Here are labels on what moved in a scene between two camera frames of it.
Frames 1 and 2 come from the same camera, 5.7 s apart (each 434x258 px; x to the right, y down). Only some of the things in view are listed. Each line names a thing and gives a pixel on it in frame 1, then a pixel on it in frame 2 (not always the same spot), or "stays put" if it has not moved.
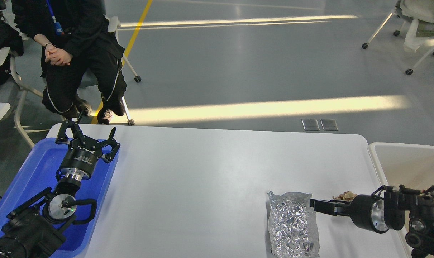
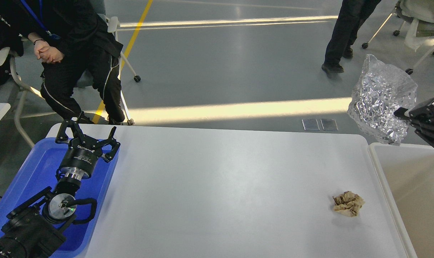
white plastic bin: [417, 167] stays put
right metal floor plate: [329, 124] stays put
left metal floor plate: [310, 124] stays put
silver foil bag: [292, 226] → [381, 90]
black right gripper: [367, 212] → [430, 113]
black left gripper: [83, 152] stays put
